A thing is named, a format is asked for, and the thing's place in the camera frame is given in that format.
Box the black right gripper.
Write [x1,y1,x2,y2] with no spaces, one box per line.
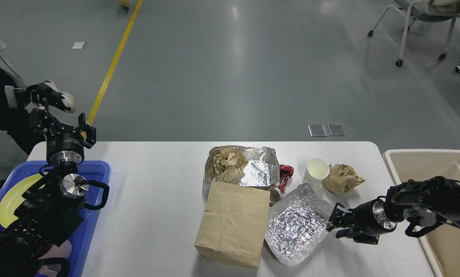
[326,199,397,245]

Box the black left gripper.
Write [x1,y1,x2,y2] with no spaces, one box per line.
[29,108,97,166]

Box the foil container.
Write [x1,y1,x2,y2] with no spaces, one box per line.
[264,184,333,267]

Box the white paper cup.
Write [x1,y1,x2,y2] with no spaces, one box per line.
[303,158,330,188]

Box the yellow plastic plate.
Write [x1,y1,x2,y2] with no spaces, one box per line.
[0,174,42,228]

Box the brown paper bag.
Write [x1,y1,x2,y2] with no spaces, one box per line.
[194,181,270,269]

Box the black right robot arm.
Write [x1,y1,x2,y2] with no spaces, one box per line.
[326,176,460,244]

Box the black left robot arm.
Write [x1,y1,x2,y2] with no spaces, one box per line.
[0,107,110,277]

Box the crumpled brown paper ball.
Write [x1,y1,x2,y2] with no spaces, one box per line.
[322,164,366,195]

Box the blue plastic tray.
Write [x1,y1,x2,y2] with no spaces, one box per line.
[0,160,110,277]

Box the seated person in black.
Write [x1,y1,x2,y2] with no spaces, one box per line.
[0,67,45,155]

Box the crushed red can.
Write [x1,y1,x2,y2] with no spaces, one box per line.
[267,164,294,207]

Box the floor outlet plate right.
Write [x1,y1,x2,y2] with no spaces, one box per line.
[327,124,347,136]

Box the floor outlet plate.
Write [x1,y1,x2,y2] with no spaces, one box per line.
[327,124,347,136]
[308,124,328,137]

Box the floor outlet plate left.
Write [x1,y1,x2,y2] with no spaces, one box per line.
[308,124,328,137]

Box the beige waste bin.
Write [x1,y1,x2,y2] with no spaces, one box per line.
[383,149,460,277]

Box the foil tray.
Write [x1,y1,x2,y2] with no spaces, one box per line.
[204,145,279,188]

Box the crumpled brown paper in tray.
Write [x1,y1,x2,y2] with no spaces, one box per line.
[213,149,249,181]

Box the white office chair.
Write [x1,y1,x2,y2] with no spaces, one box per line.
[367,0,460,67]

